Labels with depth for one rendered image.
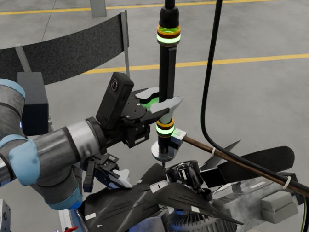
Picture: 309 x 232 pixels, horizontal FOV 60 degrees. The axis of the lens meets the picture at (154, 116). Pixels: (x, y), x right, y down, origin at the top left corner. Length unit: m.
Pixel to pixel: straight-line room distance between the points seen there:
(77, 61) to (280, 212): 2.02
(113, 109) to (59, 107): 2.66
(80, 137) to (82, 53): 2.03
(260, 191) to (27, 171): 0.80
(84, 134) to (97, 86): 2.82
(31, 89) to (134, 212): 0.75
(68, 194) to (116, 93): 0.24
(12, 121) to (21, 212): 1.66
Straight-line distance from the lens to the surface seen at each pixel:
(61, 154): 0.52
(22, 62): 2.40
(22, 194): 2.55
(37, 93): 1.32
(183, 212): 0.93
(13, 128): 0.85
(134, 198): 0.93
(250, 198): 1.05
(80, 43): 2.47
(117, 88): 0.50
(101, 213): 0.92
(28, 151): 0.52
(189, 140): 0.66
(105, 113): 0.54
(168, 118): 0.61
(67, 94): 3.31
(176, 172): 0.90
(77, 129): 0.53
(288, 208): 1.07
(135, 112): 0.56
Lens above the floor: 2.00
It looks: 44 degrees down
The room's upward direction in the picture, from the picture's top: straight up
